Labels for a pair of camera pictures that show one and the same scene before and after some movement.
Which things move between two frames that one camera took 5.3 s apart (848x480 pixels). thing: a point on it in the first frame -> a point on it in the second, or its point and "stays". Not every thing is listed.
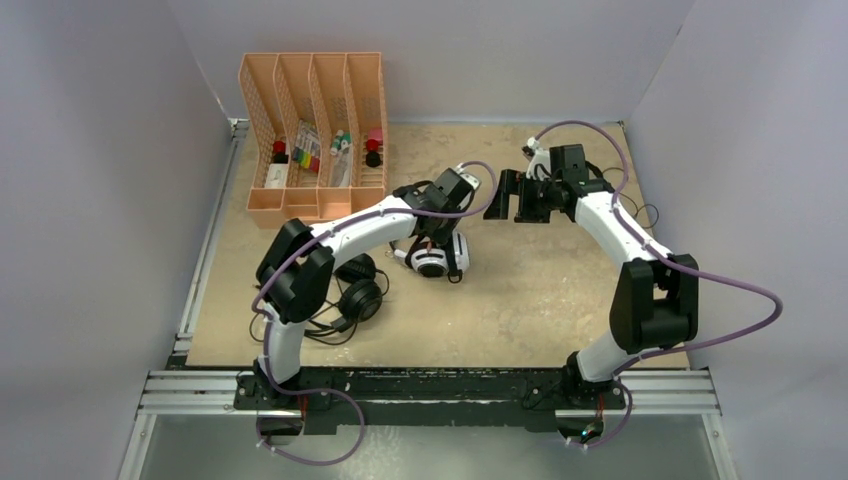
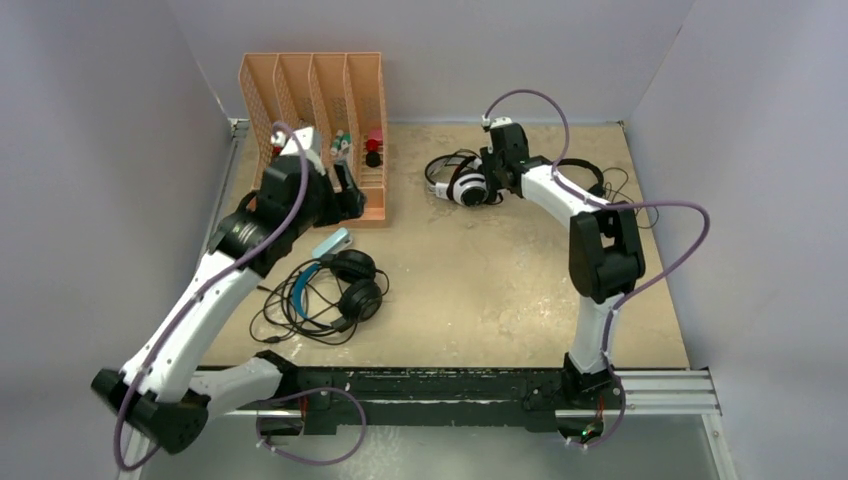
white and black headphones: [434, 262] -> [468, 187]
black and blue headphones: [361, 300] stays
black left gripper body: [442, 231] -> [336, 206]
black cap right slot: [373, 159] stays
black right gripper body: [538, 200] -> [492, 164]
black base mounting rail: [429, 398] stays
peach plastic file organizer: [319, 120] stays
